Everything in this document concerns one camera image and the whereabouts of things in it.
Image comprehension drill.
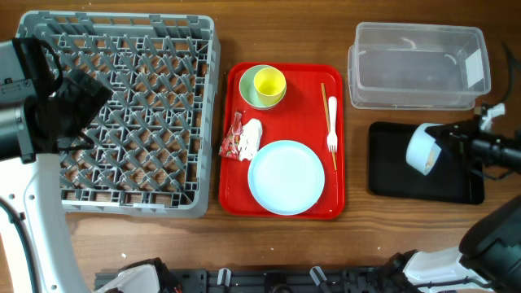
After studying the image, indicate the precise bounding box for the light blue bowl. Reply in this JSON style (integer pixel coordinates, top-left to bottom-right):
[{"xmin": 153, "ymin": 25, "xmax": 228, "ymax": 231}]
[{"xmin": 405, "ymin": 123, "xmax": 441, "ymax": 176}]

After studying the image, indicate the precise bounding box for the light blue plate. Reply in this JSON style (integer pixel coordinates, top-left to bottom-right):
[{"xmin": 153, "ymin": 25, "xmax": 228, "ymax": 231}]
[{"xmin": 247, "ymin": 140, "xmax": 326, "ymax": 216}]

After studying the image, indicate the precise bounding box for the red snack wrapper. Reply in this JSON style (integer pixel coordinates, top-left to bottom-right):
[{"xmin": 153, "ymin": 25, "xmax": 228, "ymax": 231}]
[{"xmin": 219, "ymin": 112, "xmax": 243, "ymax": 160}]

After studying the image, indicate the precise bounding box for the white napkin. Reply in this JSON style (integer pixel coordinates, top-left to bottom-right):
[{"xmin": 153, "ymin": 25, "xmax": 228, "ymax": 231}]
[{"xmin": 238, "ymin": 119, "xmax": 263, "ymax": 161}]

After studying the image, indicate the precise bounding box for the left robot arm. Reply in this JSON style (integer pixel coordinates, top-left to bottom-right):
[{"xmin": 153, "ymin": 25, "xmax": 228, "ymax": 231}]
[{"xmin": 1, "ymin": 37, "xmax": 112, "ymax": 292}]

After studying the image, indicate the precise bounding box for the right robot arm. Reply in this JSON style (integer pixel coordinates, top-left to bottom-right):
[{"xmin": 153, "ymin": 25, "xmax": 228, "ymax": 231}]
[{"xmin": 376, "ymin": 103, "xmax": 520, "ymax": 292}]

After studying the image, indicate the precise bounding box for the black waste tray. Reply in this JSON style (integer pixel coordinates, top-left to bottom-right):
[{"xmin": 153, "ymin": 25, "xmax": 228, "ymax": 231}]
[{"xmin": 368, "ymin": 121, "xmax": 484, "ymax": 204}]

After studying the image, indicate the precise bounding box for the grey dishwasher rack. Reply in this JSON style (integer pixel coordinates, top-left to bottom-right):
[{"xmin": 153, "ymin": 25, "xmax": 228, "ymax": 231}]
[{"xmin": 17, "ymin": 11, "xmax": 221, "ymax": 218}]

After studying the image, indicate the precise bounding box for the clear plastic bin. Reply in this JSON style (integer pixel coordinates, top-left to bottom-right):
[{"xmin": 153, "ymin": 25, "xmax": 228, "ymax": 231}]
[{"xmin": 348, "ymin": 22, "xmax": 491, "ymax": 111}]

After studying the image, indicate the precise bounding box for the white plastic fork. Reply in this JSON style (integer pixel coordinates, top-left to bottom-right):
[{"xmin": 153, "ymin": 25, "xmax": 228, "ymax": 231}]
[{"xmin": 326, "ymin": 96, "xmax": 338, "ymax": 152}]

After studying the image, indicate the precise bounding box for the wooden chopstick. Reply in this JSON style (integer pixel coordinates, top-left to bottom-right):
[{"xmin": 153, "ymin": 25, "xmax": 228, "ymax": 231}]
[{"xmin": 321, "ymin": 83, "xmax": 337, "ymax": 170}]

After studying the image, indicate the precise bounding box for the red serving tray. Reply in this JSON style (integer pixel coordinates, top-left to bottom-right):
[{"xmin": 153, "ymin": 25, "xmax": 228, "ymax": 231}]
[{"xmin": 223, "ymin": 62, "xmax": 346, "ymax": 220}]

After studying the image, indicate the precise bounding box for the yellow plastic cup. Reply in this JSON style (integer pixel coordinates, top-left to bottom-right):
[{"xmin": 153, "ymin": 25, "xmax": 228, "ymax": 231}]
[{"xmin": 253, "ymin": 66, "xmax": 287, "ymax": 107}]

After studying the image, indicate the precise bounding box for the light green bowl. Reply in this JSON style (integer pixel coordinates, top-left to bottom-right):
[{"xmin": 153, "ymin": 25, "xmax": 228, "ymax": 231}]
[{"xmin": 239, "ymin": 64, "xmax": 287, "ymax": 110}]

